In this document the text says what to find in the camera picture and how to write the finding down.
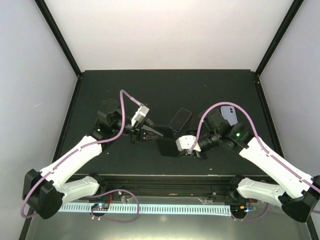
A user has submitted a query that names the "lilac phone case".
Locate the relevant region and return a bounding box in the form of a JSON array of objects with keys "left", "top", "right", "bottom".
[{"left": 220, "top": 105, "right": 238, "bottom": 126}]

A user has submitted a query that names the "silver edged smartphone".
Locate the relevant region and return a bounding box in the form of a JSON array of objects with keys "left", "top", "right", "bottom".
[{"left": 169, "top": 107, "right": 192, "bottom": 133}]

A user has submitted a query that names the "black cased phone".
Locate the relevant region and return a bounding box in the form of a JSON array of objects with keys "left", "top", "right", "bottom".
[{"left": 154, "top": 125, "right": 180, "bottom": 157}]

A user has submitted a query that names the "black smartphone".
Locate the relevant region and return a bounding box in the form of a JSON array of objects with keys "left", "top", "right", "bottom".
[{"left": 187, "top": 130, "right": 197, "bottom": 136}]

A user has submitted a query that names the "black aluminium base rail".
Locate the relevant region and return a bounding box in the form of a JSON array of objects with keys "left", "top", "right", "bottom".
[{"left": 77, "top": 174, "right": 305, "bottom": 205}]

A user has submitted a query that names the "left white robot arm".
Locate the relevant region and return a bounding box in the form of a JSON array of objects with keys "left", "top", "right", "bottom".
[{"left": 22, "top": 98, "right": 164, "bottom": 220}]

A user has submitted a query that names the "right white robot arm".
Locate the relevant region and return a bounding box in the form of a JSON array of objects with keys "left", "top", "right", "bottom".
[{"left": 175, "top": 109, "right": 320, "bottom": 223}]

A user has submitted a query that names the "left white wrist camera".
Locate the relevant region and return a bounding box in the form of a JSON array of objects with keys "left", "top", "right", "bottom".
[{"left": 130, "top": 105, "right": 150, "bottom": 129}]

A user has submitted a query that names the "left controller board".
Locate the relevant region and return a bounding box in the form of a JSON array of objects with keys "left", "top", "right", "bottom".
[{"left": 91, "top": 203, "right": 109, "bottom": 213}]

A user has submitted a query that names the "right black frame post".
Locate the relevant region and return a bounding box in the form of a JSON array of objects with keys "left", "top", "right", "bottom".
[{"left": 254, "top": 0, "right": 304, "bottom": 81}]

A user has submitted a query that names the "controller board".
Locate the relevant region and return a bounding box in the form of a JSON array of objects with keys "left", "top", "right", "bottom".
[
  {"left": 91, "top": 203, "right": 109, "bottom": 213},
  {"left": 230, "top": 204, "right": 253, "bottom": 213}
]

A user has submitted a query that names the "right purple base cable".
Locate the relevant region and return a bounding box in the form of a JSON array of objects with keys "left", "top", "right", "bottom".
[{"left": 231, "top": 179, "right": 271, "bottom": 223}]

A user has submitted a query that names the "left black frame post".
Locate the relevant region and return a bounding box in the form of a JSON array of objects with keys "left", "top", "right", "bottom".
[{"left": 34, "top": 0, "right": 83, "bottom": 78}]

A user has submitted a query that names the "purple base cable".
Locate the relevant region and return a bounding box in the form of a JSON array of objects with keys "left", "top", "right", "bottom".
[
  {"left": 231, "top": 179, "right": 271, "bottom": 223},
  {"left": 83, "top": 188, "right": 140, "bottom": 224}
]

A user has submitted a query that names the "black frame post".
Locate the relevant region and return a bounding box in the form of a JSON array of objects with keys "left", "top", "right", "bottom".
[
  {"left": 34, "top": 0, "right": 83, "bottom": 78},
  {"left": 254, "top": 0, "right": 304, "bottom": 81}
]

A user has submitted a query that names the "right controller board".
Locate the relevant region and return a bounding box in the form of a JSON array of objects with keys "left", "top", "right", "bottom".
[{"left": 230, "top": 204, "right": 253, "bottom": 213}]

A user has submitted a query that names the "white slotted cable duct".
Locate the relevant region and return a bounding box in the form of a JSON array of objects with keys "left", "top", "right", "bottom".
[{"left": 59, "top": 202, "right": 232, "bottom": 217}]

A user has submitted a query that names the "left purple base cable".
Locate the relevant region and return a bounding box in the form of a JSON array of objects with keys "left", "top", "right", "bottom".
[{"left": 83, "top": 188, "right": 140, "bottom": 224}]

